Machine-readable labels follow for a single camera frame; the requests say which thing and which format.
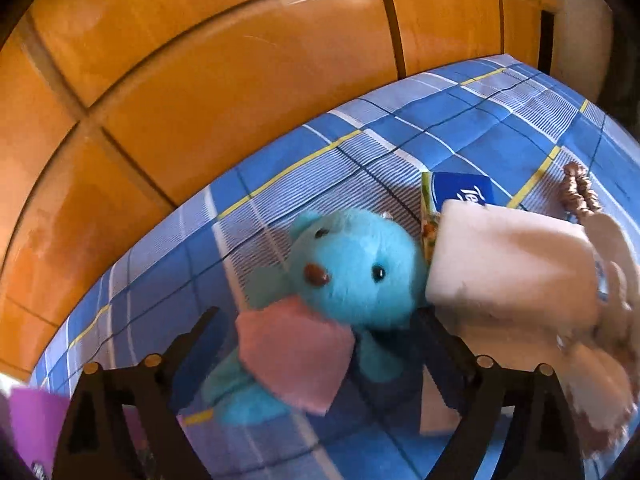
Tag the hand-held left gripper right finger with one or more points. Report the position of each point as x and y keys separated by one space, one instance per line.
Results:
x=442 y=342

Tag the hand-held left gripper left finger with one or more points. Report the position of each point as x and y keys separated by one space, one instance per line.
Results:
x=192 y=342

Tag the blue teddy bear pink scarf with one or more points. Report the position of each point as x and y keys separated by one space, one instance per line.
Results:
x=350 y=260

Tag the beige plush toy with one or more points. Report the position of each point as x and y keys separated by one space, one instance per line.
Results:
x=615 y=260

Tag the blue tissue packet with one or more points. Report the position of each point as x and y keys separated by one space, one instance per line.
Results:
x=460 y=190

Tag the purple packet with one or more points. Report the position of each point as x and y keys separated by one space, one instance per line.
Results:
x=40 y=420

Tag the blue plaid bed blanket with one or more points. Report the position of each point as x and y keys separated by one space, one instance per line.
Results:
x=450 y=125

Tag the wooden wardrobe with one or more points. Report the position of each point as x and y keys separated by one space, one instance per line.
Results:
x=200 y=85

